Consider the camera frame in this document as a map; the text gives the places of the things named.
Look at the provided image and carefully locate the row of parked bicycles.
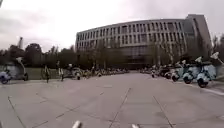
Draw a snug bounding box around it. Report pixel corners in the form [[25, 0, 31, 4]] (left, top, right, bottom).
[[40, 60, 130, 84]]

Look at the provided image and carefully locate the grey paved plaza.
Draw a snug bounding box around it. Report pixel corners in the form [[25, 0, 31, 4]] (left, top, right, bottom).
[[0, 72, 224, 128]]

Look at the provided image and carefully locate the large grey many-windowed building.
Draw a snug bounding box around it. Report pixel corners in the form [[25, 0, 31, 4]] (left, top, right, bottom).
[[75, 13, 213, 70]]

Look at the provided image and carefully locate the row of trees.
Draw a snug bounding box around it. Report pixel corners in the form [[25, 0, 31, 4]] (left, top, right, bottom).
[[0, 37, 224, 70]]

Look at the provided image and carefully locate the grass patch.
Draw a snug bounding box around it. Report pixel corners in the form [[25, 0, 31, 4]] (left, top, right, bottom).
[[25, 67, 61, 80]]

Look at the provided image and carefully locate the row of parked scooters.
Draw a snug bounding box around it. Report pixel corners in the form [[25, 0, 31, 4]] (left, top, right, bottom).
[[139, 51, 224, 89]]

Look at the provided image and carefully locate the tall chimney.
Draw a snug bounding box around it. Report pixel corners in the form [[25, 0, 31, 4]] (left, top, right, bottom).
[[17, 36, 24, 50]]

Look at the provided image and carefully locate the pale blue scooter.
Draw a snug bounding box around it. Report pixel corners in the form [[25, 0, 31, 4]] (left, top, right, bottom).
[[0, 56, 30, 85]]

